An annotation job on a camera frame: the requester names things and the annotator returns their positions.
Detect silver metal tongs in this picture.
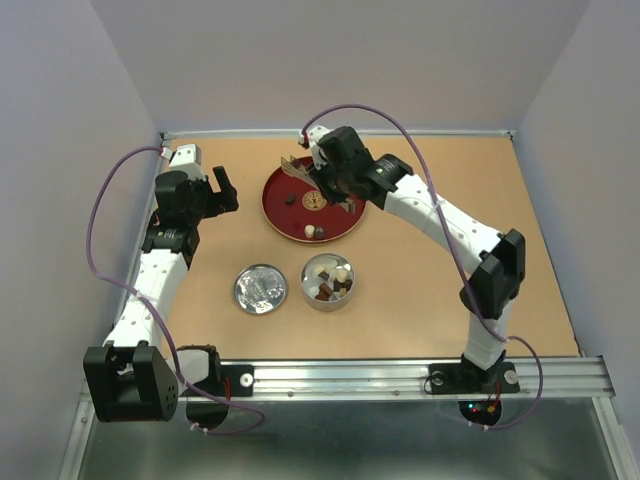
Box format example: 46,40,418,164
281,156,355,214

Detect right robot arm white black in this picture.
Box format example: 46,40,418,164
299,126,526,390

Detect brown block chocolate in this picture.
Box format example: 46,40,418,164
320,283,333,295

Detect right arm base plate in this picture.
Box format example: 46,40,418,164
427,361,520,396

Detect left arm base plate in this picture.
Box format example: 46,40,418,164
195,363,255,399

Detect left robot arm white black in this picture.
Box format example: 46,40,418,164
83,166,239,422

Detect aluminium mounting rail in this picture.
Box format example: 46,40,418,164
82,355,615,404

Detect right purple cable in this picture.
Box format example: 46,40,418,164
302,103,545,431

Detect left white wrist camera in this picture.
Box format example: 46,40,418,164
169,144,205,180

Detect white paper cup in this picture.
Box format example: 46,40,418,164
303,279,333,301
329,267,354,302
306,257,336,281

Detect round silver tin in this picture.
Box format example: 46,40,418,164
300,253,356,313

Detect red round tray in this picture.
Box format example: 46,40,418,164
261,156,366,243

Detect silver tin lid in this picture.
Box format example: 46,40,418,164
232,263,288,315

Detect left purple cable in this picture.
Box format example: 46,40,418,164
85,144,269,436

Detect purple cable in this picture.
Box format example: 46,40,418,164
302,103,545,431
85,144,269,436

